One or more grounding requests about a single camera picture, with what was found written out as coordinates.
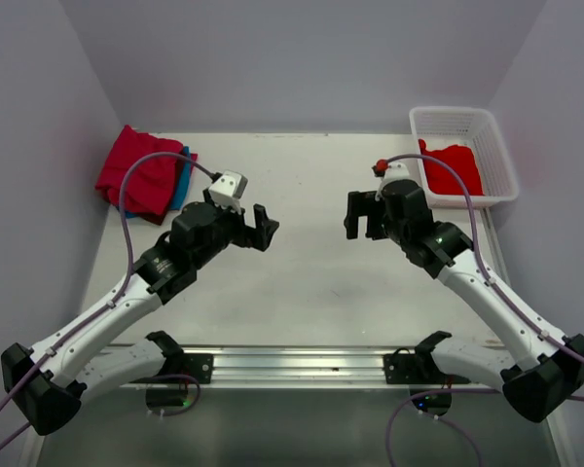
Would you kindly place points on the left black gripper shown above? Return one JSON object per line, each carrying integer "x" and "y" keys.
{"x": 246, "y": 229}

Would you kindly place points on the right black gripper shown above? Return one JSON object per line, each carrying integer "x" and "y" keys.
{"x": 370, "y": 214}

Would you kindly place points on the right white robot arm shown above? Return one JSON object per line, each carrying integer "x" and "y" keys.
{"x": 539, "y": 366}

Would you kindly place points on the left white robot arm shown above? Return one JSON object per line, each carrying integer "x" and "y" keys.
{"x": 50, "y": 380}

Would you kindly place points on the folded teal t shirt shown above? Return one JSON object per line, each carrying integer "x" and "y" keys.
{"x": 182, "y": 185}

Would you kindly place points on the folded maroon t shirt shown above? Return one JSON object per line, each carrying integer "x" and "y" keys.
{"x": 158, "y": 219}

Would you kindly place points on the folded magenta t shirt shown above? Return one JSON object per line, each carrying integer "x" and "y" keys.
{"x": 130, "y": 147}

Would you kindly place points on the white plastic basket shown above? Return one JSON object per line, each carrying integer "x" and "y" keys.
{"x": 468, "y": 140}

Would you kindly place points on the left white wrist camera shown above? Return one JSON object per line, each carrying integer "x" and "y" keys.
{"x": 228, "y": 189}

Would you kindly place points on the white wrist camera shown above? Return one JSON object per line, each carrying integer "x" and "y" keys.
{"x": 228, "y": 189}
{"x": 388, "y": 172}

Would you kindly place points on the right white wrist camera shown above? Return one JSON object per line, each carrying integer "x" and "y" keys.
{"x": 388, "y": 172}

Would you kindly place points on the aluminium mounting rail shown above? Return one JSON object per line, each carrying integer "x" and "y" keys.
{"x": 261, "y": 367}

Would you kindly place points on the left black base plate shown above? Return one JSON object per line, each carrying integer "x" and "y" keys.
{"x": 197, "y": 365}

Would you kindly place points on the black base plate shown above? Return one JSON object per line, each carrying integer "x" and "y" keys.
{"x": 403, "y": 366}
{"x": 197, "y": 365}

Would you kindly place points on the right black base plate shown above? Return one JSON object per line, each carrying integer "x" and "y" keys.
{"x": 403, "y": 366}

